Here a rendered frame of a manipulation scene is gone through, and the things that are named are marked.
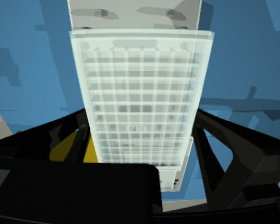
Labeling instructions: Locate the blue bench mat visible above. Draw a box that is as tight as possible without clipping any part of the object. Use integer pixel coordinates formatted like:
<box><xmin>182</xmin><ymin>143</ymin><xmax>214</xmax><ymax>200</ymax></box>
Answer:
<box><xmin>0</xmin><ymin>0</ymin><xmax>280</xmax><ymax>201</ymax></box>

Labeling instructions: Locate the yellow open bin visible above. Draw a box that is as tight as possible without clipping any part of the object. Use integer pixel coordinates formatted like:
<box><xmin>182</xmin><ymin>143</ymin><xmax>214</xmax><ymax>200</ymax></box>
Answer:
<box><xmin>50</xmin><ymin>131</ymin><xmax>98</xmax><ymax>163</ymax></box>

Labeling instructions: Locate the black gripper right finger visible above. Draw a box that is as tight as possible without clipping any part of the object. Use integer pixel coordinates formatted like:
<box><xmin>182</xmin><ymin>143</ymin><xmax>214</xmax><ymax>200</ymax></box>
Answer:
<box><xmin>192</xmin><ymin>109</ymin><xmax>280</xmax><ymax>211</ymax></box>

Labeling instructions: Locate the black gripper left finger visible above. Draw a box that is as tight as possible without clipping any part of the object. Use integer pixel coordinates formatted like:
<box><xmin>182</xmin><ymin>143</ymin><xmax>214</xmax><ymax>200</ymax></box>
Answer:
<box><xmin>0</xmin><ymin>108</ymin><xmax>90</xmax><ymax>162</ymax></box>

